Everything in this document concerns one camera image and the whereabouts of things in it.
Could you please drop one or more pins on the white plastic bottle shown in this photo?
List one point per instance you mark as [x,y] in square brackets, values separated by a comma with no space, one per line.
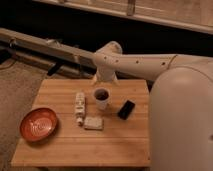
[80,102]

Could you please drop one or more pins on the orange ceramic bowl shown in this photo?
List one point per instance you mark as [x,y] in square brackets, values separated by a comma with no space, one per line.
[38,124]

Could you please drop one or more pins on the white ceramic cup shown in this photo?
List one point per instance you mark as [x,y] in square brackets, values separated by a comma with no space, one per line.
[101,104]

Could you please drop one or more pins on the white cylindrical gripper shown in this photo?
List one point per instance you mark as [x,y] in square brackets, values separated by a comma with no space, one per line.
[104,74]

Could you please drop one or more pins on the black smartphone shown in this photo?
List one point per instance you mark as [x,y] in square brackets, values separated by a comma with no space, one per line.
[126,109]

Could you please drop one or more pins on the grey metal rail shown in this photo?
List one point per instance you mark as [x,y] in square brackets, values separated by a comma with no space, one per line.
[48,47]

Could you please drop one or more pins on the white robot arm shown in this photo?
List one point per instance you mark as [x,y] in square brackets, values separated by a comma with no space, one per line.
[180,104]

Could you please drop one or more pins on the wooden table board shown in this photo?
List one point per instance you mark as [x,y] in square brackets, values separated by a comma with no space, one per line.
[122,143]

